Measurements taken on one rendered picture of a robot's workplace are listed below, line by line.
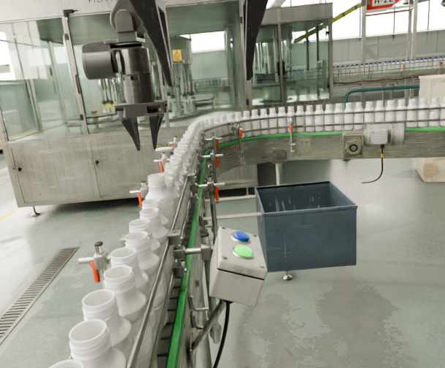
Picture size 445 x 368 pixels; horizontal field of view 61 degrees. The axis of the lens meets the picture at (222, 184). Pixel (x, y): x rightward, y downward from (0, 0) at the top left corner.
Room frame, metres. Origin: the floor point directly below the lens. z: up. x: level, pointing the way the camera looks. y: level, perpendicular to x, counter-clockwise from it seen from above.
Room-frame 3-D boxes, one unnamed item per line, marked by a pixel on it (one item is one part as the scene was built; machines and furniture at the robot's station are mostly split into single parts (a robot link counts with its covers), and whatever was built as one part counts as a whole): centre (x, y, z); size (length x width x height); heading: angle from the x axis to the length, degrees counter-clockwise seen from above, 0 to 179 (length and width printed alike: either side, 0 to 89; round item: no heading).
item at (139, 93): (0.80, 0.15, 1.38); 0.10 x 0.07 x 0.07; 89
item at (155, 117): (0.80, 0.15, 1.31); 0.07 x 0.07 x 0.09; 89
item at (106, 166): (5.51, 0.97, 1.18); 2.88 x 2.73 x 2.35; 89
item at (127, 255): (0.50, 0.15, 1.08); 0.06 x 0.06 x 0.17
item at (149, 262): (0.56, 0.14, 1.08); 0.06 x 0.06 x 0.17
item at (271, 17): (6.85, -1.07, 1.15); 1.63 x 1.62 x 2.30; 179
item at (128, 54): (0.80, 0.16, 1.44); 0.07 x 0.06 x 0.07; 88
